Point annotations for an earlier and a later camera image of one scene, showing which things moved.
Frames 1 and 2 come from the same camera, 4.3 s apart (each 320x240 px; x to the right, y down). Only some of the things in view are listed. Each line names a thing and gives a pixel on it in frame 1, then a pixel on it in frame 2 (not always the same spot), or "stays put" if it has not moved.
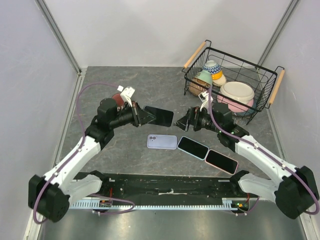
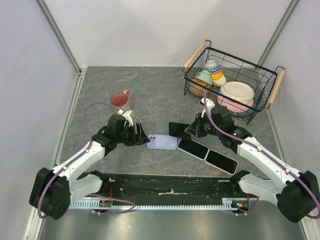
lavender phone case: x=162 y=141 stays put
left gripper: x=140 y=116 → x=139 y=138
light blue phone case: x=193 y=147 stays put
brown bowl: x=197 y=86 stays put
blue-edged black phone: x=163 y=117 → x=177 y=130
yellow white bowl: x=218 y=79 stays put
